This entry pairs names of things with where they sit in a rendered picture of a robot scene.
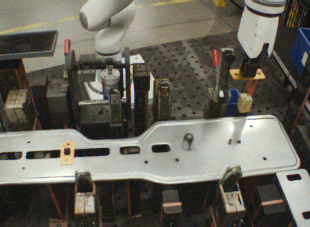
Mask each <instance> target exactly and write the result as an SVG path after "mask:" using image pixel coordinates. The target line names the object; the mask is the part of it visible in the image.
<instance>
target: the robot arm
mask: <svg viewBox="0 0 310 227"><path fill-rule="evenodd" d="M245 3H246V6H245V9H244V11H243V15H242V17H241V22H240V24H239V30H238V40H239V41H240V43H241V46H242V47H243V57H242V60H241V65H240V68H239V69H240V70H241V71H244V72H243V77H244V78H252V77H256V74H257V70H258V66H265V63H266V58H268V57H270V54H271V52H272V49H273V47H274V42H275V36H276V34H277V33H276V32H277V28H278V27H277V25H278V17H279V15H281V13H282V12H283V11H284V7H285V5H286V0H245ZM135 15H136V5H135V3H134V0H89V1H88V2H87V3H85V5H84V6H83V7H82V9H81V10H80V22H81V24H82V26H83V27H84V28H85V29H86V30H88V31H90V32H96V31H99V32H98V33H97V34H96V37H95V39H94V50H95V54H96V57H97V59H102V57H105V58H106V57H113V56H115V57H116V58H117V60H118V61H121V60H122V38H123V36H124V35H125V32H126V31H127V30H128V28H129V27H130V25H131V24H132V22H133V20H134V17H135ZM256 57H258V58H256ZM101 72H102V70H101V69H97V70H96V79H95V82H90V83H91V85H92V87H93V88H95V89H97V90H98V91H101V92H103V91H102V81H101V78H100V76H101Z"/></svg>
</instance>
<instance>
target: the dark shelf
mask: <svg viewBox="0 0 310 227"><path fill-rule="evenodd" d="M277 27H278V28H277V32H276V33H277V34H276V36H275V42H274V47H273V49H272V53H273V56H274V57H275V58H276V60H277V62H278V63H279V64H280V66H281V68H282V69H283V70H284V72H285V74H286V75H287V76H288V78H289V80H290V82H291V83H292V85H293V86H294V87H295V89H296V87H297V85H296V83H297V80H300V77H301V76H300V75H299V73H298V70H297V68H296V67H295V65H294V62H293V60H292V59H291V54H292V50H293V46H294V44H295V41H296V38H297V34H298V29H299V27H290V26H288V27H282V26H277ZM305 105H306V107H307V108H308V110H309V111H310V96H308V99H307V100H306V102H305Z"/></svg>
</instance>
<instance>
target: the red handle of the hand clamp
mask: <svg viewBox="0 0 310 227"><path fill-rule="evenodd" d="M212 57H213V63H214V68H215V72H216V77H217V73H218V66H219V53H218V51H217V50H214V51H213V52H212ZM224 97H225V94H224V89H220V91H219V98H224Z"/></svg>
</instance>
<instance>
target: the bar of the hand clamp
mask: <svg viewBox="0 0 310 227"><path fill-rule="evenodd" d="M235 60H236V59H235V56H234V51H233V49H231V48H221V50H220V54H219V66H218V73H217V82H216V89H215V91H216V94H217V98H216V103H218V101H219V91H220V89H224V94H225V97H224V98H223V100H224V102H227V97H228V92H229V86H230V77H231V74H230V72H229V70H232V63H234V62H235Z"/></svg>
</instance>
